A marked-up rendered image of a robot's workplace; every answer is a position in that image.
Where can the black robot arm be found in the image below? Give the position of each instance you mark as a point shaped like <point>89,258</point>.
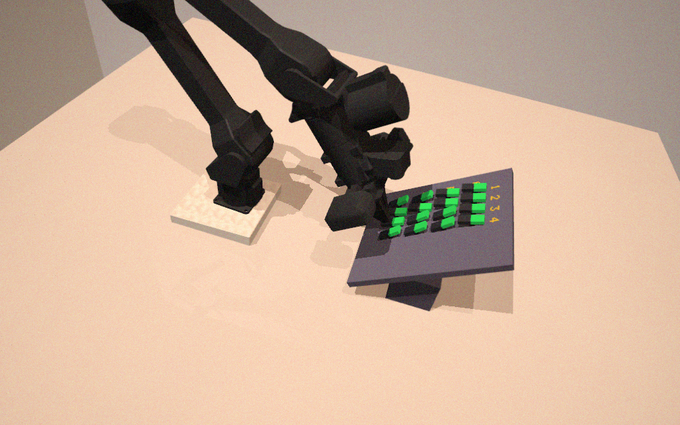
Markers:
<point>298,67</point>

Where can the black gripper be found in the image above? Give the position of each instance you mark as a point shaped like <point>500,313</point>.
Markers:
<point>362,200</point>

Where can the grey switch panel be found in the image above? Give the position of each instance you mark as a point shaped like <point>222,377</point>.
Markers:
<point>453,228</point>

